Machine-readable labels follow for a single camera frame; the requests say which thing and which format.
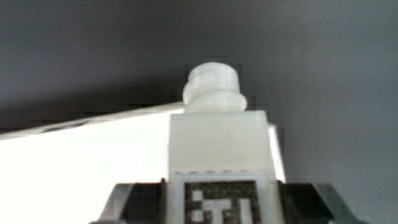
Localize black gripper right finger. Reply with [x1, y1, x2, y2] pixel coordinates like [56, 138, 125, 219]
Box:
[278, 182, 370, 224]

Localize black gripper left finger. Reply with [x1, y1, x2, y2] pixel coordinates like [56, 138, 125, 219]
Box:
[90, 179, 168, 224]

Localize white square tabletop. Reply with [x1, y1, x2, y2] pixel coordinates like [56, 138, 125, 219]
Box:
[0, 104, 285, 224]

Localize white leg with tag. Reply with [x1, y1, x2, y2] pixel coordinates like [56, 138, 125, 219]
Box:
[166, 62, 285, 224]

